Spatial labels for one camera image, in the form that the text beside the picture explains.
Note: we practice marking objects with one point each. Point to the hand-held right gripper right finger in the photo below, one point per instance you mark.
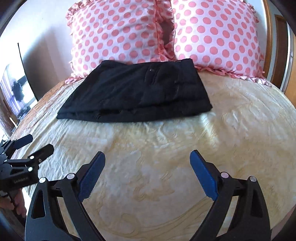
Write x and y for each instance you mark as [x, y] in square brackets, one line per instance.
[203, 178]

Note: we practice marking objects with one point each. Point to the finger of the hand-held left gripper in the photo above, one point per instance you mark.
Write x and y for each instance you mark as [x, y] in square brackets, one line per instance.
[22, 141]
[41, 153]

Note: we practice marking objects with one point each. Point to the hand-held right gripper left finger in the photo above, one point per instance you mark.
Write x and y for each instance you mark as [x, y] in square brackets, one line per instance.
[91, 178]

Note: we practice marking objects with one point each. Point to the black pants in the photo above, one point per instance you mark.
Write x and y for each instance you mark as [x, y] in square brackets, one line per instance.
[138, 92]

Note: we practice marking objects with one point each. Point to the person's left hand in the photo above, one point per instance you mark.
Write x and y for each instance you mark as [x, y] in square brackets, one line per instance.
[19, 206]

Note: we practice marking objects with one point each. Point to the flat screen television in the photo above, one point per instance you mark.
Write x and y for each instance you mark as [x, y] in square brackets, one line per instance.
[16, 92]

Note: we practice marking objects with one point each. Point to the yellow patterned bedspread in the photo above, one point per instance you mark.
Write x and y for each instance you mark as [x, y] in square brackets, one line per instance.
[161, 150]

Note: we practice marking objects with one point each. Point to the pink polka dot pillow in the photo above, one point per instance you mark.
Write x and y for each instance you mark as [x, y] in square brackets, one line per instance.
[217, 39]
[115, 34]

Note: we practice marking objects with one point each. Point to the wooden door frame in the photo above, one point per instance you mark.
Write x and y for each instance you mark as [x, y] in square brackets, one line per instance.
[286, 46]

